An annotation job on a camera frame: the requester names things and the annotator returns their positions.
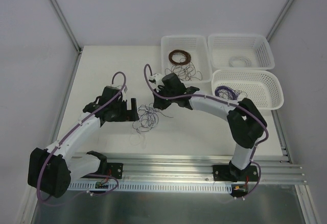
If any cable bundle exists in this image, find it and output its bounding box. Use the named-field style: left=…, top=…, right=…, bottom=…
left=129, top=104, right=173, bottom=145

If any white basket with white cable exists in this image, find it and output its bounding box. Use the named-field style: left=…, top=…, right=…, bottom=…
left=207, top=33, right=275, bottom=70

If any right aluminium frame post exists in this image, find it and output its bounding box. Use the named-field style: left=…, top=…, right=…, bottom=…
left=266, top=0, right=296, bottom=42

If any white cable coil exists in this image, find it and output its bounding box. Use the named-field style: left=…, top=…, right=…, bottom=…
left=228, top=55, right=252, bottom=68

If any left aluminium frame post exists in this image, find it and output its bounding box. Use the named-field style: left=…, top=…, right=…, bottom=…
left=49, top=0, right=82, bottom=53

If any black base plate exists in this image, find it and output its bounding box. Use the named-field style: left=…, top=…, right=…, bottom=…
left=213, top=164, right=259, bottom=182
left=105, top=162, right=124, bottom=180

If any aluminium mounting rail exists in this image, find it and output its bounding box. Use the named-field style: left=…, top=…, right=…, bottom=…
left=31, top=153, right=307, bottom=184

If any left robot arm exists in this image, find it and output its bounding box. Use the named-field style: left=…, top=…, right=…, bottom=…
left=27, top=86, right=139, bottom=198

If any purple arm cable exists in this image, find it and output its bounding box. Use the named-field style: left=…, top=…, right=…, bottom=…
left=144, top=63, right=269, bottom=163
left=36, top=71, right=127, bottom=207

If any aluminium frame post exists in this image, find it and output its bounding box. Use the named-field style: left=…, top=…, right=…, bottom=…
left=49, top=0, right=82, bottom=53
left=266, top=0, right=296, bottom=42

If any white slotted cable duct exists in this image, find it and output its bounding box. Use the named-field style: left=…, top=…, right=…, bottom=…
left=68, top=180, right=232, bottom=194

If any white basket with purple cables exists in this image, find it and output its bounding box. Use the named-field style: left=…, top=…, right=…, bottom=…
left=212, top=69, right=284, bottom=110

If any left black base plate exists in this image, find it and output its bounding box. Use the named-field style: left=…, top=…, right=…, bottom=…
left=105, top=162, right=124, bottom=180

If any purple cable coil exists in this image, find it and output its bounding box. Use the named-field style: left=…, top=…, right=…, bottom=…
left=214, top=85, right=249, bottom=101

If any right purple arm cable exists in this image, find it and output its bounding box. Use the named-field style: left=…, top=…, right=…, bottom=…
left=144, top=63, right=269, bottom=163

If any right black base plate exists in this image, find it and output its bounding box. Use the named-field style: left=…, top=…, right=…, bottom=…
left=213, top=164, right=259, bottom=182

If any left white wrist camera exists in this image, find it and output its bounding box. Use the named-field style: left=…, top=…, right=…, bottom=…
left=111, top=84, right=128, bottom=94

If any white basket with brown cables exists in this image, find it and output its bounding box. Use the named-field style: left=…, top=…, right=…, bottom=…
left=161, top=35, right=213, bottom=84

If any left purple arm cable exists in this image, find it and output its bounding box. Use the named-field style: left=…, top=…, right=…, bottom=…
left=36, top=71, right=127, bottom=207

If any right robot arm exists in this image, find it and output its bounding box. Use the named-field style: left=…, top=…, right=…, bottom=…
left=147, top=73, right=269, bottom=182

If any brown cable coil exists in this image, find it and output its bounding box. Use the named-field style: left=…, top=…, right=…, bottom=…
left=168, top=49, right=192, bottom=66

